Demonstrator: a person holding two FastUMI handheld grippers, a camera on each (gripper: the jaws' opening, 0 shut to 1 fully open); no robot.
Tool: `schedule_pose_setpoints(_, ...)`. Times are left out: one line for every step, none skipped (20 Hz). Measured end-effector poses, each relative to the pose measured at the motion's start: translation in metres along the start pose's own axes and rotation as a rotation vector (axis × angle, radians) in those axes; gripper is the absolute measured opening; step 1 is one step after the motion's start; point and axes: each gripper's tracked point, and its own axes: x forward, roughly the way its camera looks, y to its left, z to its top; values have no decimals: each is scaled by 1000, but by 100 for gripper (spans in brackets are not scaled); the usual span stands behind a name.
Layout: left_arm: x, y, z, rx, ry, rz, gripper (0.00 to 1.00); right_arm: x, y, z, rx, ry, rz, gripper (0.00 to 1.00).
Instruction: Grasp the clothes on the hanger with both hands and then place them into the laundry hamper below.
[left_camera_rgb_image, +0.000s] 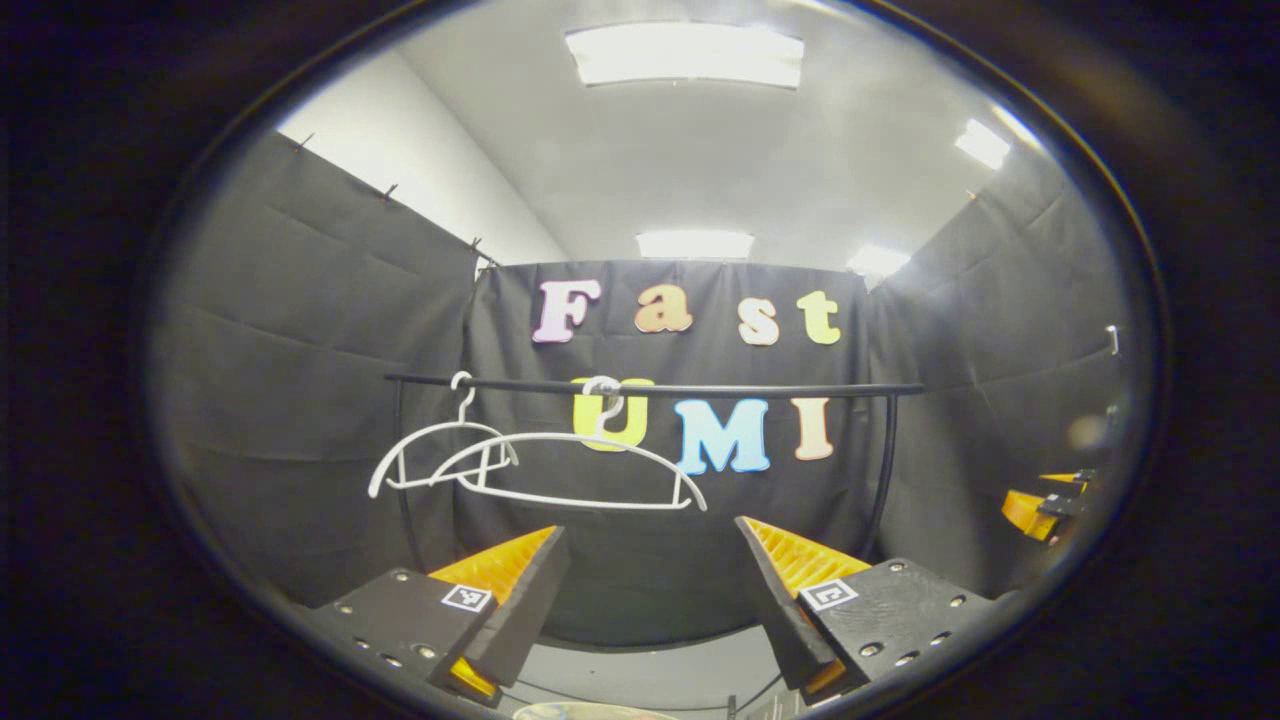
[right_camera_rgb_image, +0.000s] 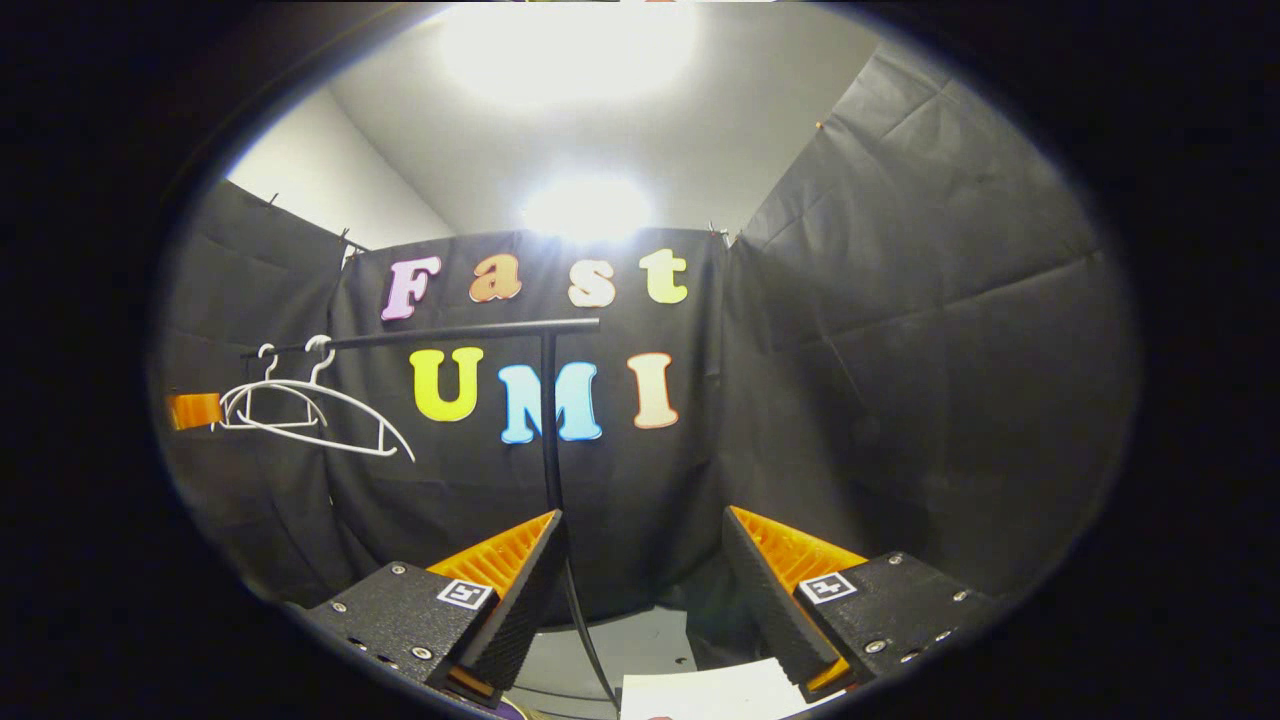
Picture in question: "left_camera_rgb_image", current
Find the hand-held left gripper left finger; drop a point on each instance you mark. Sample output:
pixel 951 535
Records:
pixel 525 620

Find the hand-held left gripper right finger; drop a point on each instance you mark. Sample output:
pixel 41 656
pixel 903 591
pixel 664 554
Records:
pixel 775 610

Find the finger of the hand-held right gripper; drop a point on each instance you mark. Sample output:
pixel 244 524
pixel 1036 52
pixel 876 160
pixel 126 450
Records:
pixel 1075 479
pixel 1025 512

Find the beige laundry hamper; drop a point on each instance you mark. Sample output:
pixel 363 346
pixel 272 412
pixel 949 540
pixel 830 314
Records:
pixel 590 713

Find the white plastic clothes hanger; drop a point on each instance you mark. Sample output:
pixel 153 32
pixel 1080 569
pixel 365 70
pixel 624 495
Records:
pixel 440 426
pixel 600 435

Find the black metal clothes rack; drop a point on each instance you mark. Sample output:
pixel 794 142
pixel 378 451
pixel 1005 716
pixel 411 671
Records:
pixel 760 390

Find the black backdrop cloth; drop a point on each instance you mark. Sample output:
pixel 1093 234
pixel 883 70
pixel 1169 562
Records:
pixel 280 420

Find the large ceiling light panel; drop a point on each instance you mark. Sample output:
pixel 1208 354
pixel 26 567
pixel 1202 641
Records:
pixel 685 55

